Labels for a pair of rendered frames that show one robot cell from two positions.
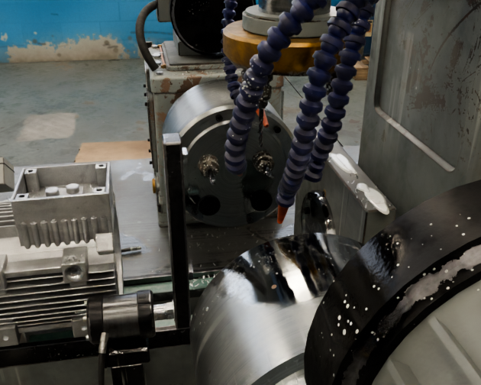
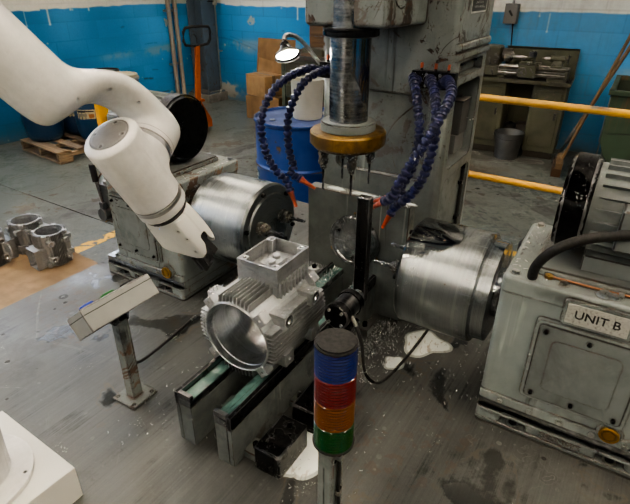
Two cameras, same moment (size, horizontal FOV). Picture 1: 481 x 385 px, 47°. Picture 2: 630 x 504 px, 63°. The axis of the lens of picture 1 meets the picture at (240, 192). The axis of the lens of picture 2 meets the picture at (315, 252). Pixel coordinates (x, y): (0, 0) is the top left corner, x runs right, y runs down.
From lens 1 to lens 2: 0.90 m
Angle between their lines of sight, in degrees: 42
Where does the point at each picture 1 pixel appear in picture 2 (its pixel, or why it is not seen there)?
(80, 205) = (300, 259)
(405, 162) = (377, 186)
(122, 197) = not seen: hidden behind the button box
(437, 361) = (606, 191)
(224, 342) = (445, 269)
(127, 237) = (173, 317)
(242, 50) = (351, 145)
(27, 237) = (282, 290)
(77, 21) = not seen: outside the picture
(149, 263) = not seen: hidden behind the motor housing
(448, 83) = (403, 140)
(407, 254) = (585, 175)
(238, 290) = (428, 250)
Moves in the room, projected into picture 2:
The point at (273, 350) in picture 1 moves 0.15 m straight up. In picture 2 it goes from (475, 255) to (487, 186)
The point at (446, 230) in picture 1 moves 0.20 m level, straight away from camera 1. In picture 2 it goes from (588, 167) to (507, 139)
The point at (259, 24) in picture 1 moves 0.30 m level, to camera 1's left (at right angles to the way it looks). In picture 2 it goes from (352, 130) to (251, 161)
